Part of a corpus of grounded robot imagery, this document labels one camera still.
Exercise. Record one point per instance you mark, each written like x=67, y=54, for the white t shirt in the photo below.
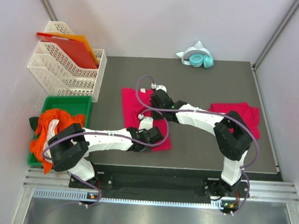
x=52, y=128

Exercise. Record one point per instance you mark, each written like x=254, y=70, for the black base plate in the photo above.
x=155, y=188

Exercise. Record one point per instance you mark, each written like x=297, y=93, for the folded pink t shirt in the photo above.
x=249, y=114

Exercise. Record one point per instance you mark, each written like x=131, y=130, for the dark green cloth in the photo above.
x=34, y=123

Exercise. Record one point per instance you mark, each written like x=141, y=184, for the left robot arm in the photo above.
x=67, y=149

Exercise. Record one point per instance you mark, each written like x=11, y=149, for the green plastic bin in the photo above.
x=73, y=105

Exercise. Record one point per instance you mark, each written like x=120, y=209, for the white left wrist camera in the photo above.
x=145, y=122

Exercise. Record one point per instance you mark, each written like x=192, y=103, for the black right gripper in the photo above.
x=156, y=117

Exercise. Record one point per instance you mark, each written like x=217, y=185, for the teal cat ear headphones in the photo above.
x=196, y=56

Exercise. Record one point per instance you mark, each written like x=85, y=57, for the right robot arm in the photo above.
x=229, y=129

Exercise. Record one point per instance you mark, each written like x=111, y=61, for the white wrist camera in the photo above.
x=145, y=122
x=156, y=87

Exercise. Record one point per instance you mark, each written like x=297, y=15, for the red orange folder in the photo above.
x=76, y=50

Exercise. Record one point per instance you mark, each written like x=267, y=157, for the grey cable duct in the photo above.
x=88, y=196

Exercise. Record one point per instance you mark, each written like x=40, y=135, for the orange t shirt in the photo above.
x=64, y=119

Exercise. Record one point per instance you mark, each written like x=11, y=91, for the pink t shirt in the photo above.
x=131, y=108
x=249, y=114

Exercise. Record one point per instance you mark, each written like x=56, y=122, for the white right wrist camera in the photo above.
x=156, y=87

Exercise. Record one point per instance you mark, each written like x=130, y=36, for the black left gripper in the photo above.
x=148, y=147

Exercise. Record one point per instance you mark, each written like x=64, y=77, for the white file organizer rack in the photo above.
x=60, y=76

